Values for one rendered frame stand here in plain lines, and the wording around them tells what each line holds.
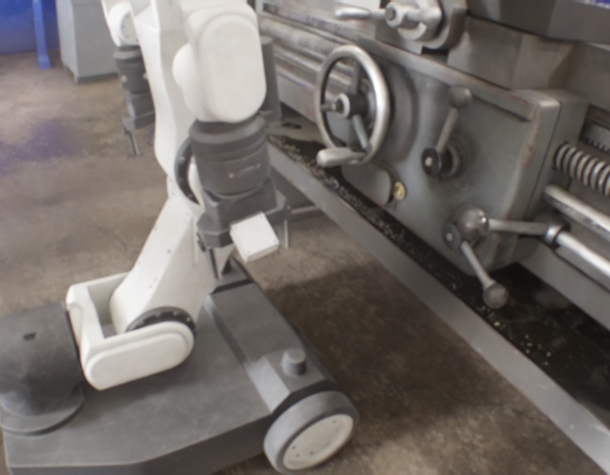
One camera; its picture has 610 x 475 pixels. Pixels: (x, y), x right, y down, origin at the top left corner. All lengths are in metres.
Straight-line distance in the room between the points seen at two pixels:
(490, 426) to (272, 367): 0.58
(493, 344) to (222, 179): 0.48
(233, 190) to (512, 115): 0.38
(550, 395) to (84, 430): 0.78
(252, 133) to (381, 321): 0.98
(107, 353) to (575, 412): 0.73
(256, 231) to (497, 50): 0.40
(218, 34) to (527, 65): 0.41
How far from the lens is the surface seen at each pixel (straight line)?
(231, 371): 1.02
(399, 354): 1.35
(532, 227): 0.72
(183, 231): 0.82
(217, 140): 0.53
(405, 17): 0.70
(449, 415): 1.26
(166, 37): 0.68
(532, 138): 0.68
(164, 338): 0.88
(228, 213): 0.59
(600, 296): 0.87
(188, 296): 0.90
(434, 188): 0.81
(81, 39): 3.52
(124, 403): 0.99
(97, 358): 0.88
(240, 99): 0.50
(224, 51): 0.48
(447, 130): 0.70
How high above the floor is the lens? 0.94
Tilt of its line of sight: 33 degrees down
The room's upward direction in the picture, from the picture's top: 6 degrees clockwise
